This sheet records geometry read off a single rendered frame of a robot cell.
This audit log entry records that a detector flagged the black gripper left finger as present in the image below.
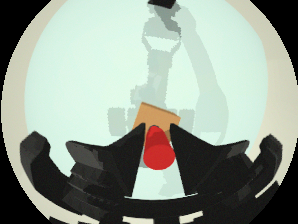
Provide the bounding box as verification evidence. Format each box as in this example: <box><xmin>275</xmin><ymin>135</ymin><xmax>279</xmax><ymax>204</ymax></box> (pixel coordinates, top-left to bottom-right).
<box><xmin>65</xmin><ymin>123</ymin><xmax>145</xmax><ymax>198</ymax></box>

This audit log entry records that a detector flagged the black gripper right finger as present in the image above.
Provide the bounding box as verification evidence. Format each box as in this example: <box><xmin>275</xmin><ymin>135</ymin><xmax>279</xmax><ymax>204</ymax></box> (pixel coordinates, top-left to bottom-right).
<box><xmin>170</xmin><ymin>123</ymin><xmax>250</xmax><ymax>196</ymax></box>

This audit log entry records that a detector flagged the orange block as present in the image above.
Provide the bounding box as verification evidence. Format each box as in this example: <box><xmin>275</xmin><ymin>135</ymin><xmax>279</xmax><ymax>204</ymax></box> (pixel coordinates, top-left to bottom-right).
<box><xmin>132</xmin><ymin>103</ymin><xmax>181</xmax><ymax>141</ymax></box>

